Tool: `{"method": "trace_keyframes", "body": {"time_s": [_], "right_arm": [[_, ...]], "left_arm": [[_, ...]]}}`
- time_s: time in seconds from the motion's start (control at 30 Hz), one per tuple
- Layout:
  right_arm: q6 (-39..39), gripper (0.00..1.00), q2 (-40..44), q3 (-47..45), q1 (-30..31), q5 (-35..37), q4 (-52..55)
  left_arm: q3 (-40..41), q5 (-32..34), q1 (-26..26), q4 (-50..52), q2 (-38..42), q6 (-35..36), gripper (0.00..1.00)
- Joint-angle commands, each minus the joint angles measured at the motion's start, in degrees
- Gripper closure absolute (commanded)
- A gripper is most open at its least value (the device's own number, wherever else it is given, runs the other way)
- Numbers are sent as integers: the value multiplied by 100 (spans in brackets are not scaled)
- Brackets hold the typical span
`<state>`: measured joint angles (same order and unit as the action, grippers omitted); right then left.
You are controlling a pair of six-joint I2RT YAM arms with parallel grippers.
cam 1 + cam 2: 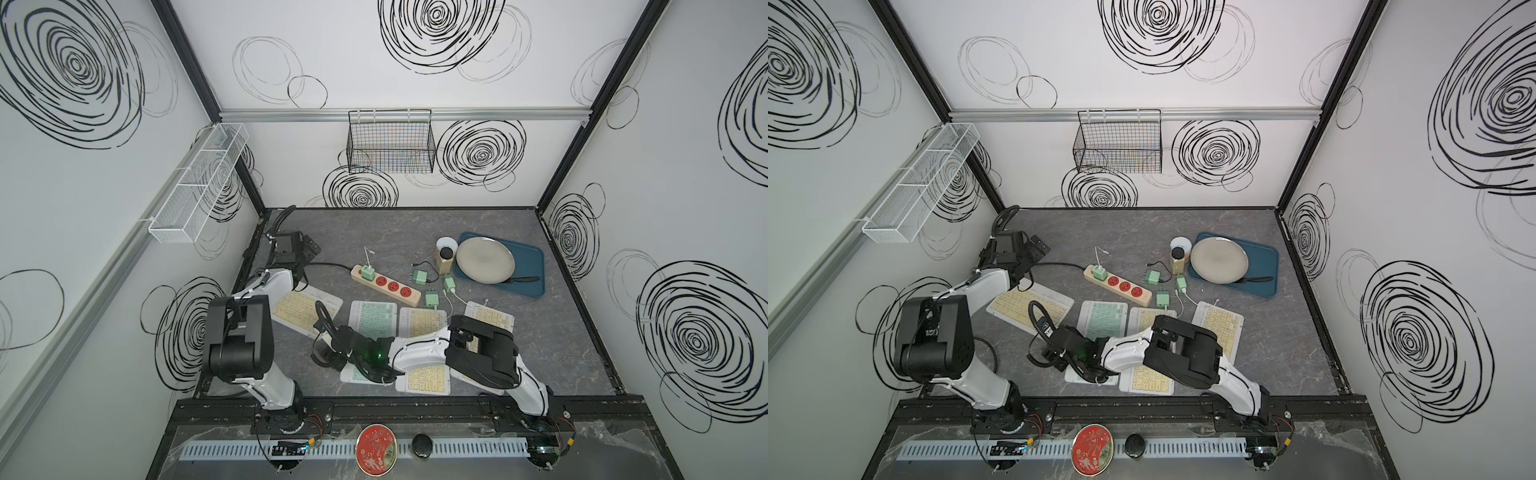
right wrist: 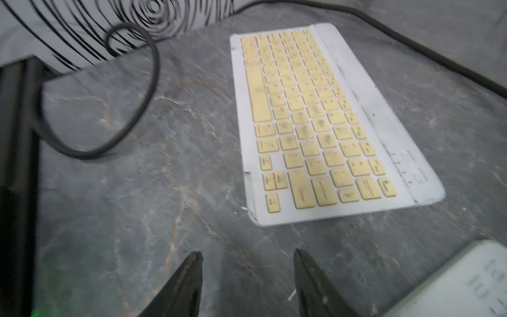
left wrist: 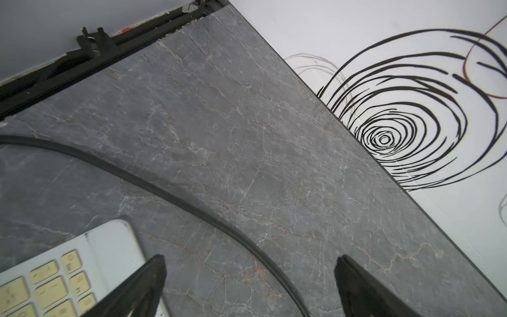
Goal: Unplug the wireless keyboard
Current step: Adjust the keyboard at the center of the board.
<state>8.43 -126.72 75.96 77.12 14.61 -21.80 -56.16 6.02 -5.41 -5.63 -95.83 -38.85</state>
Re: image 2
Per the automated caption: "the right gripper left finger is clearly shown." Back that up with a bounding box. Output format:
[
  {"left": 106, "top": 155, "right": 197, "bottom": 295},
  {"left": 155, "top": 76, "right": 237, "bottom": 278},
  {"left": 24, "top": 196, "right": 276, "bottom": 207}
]
[{"left": 139, "top": 252, "right": 203, "bottom": 317}]

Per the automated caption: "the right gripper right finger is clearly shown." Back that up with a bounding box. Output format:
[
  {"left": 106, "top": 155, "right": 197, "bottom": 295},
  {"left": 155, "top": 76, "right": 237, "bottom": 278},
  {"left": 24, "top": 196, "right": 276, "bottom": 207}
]
[{"left": 294, "top": 248, "right": 359, "bottom": 317}]

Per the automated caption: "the yellow keyboard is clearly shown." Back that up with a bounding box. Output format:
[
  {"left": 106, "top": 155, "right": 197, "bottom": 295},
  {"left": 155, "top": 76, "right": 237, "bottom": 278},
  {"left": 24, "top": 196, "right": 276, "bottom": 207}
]
[{"left": 230, "top": 23, "right": 446, "bottom": 227}]

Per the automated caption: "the mint green wireless keyboard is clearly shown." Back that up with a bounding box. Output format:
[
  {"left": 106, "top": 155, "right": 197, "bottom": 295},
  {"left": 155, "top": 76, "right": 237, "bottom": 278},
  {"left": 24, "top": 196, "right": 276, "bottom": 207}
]
[{"left": 385, "top": 240, "right": 506, "bottom": 316}]

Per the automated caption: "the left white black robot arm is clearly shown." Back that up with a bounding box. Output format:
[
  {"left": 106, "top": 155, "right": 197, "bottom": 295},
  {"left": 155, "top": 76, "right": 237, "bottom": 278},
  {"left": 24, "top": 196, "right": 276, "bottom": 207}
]
[{"left": 1, "top": 57, "right": 44, "bottom": 316}]

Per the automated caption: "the black power strip cable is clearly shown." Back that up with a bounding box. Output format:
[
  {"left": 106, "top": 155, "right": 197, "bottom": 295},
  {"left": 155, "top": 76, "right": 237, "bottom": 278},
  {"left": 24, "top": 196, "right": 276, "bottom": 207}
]
[{"left": 233, "top": 0, "right": 507, "bottom": 100}]

